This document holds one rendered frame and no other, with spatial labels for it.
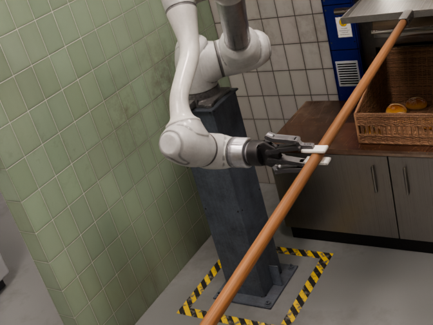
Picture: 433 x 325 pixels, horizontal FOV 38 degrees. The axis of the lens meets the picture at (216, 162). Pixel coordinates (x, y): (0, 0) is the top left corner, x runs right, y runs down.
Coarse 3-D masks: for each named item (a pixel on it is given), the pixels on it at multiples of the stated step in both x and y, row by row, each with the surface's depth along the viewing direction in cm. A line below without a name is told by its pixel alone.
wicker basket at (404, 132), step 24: (408, 48) 302; (432, 48) 296; (384, 72) 309; (408, 72) 305; (432, 72) 299; (384, 96) 311; (408, 96) 308; (432, 96) 302; (360, 120) 282; (384, 120) 275; (408, 120) 270; (432, 120) 264; (408, 144) 275; (432, 144) 269
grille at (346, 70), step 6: (336, 66) 326; (342, 66) 325; (348, 66) 323; (354, 66) 321; (342, 72) 326; (348, 72) 325; (354, 72) 323; (342, 78) 328; (348, 78) 326; (354, 78) 324; (342, 84) 330; (348, 84) 328; (354, 84) 326
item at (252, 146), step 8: (248, 144) 180; (256, 144) 178; (264, 144) 177; (272, 144) 177; (248, 152) 179; (256, 152) 178; (264, 152) 179; (280, 152) 179; (248, 160) 180; (256, 160) 178; (264, 160) 180
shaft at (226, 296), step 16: (400, 32) 227; (384, 48) 216; (368, 80) 200; (352, 96) 192; (336, 128) 179; (320, 144) 173; (320, 160) 170; (304, 176) 162; (288, 192) 157; (288, 208) 154; (272, 224) 148; (256, 240) 144; (256, 256) 141; (240, 272) 137; (224, 288) 133; (224, 304) 130; (208, 320) 127
